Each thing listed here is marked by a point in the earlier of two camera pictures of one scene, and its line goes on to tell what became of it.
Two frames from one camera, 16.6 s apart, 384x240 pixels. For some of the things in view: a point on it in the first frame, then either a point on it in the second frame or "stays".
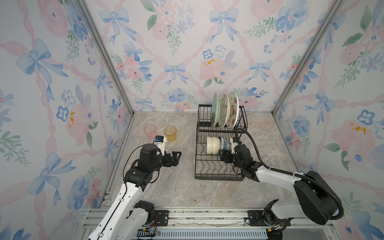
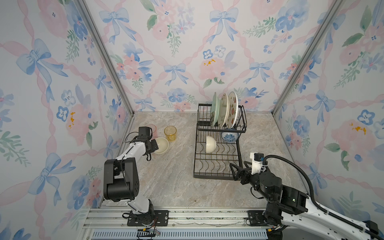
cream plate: [225, 111] stays
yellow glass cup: [170, 132] stays
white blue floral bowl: [224, 144] -> [230, 137]
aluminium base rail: [216, 224] stays
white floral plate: [234, 105] stays
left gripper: [174, 159] -> [155, 146]
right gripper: [228, 153] -> [247, 174]
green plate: [216, 111] stays
